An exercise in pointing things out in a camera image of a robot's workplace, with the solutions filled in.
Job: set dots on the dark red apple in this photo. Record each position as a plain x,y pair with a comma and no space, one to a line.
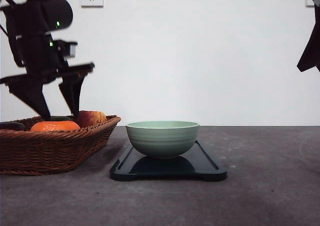
12,125

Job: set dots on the green avocado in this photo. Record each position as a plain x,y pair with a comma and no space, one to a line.
60,118

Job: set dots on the green ceramic bowl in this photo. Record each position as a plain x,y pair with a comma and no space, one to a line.
162,138

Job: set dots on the red yellow apple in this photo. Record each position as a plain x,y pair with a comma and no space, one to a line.
86,118

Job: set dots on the brown wicker basket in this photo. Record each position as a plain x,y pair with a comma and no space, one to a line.
34,153

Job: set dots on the orange fruit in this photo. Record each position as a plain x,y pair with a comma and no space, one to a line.
55,126

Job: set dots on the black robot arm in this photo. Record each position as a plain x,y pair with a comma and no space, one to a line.
29,25

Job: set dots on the dark blue rectangular tray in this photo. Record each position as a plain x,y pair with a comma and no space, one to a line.
199,162

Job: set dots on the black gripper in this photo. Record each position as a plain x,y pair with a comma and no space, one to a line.
42,58
311,55

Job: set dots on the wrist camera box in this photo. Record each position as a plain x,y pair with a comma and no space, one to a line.
66,49

